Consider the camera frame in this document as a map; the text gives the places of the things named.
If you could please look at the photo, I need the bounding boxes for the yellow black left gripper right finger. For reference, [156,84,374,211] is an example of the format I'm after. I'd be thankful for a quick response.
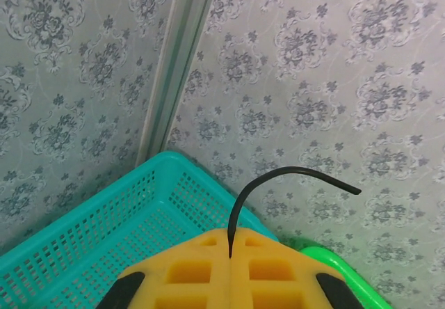
[230,228,366,309]

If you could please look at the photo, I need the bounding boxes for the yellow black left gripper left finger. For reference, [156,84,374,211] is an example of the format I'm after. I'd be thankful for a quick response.
[95,228,233,309]

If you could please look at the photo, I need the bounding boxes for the thin black cable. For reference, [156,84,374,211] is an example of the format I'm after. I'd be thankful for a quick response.
[226,166,362,258]

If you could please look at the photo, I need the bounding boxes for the green plastic basket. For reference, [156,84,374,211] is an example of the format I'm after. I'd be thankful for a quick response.
[300,246,392,309]

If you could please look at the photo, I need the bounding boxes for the teal plastic basket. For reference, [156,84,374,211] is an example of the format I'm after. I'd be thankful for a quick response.
[0,150,279,309]

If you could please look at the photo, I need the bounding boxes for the aluminium corner post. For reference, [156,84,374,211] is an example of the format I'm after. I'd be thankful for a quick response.
[135,0,218,167]

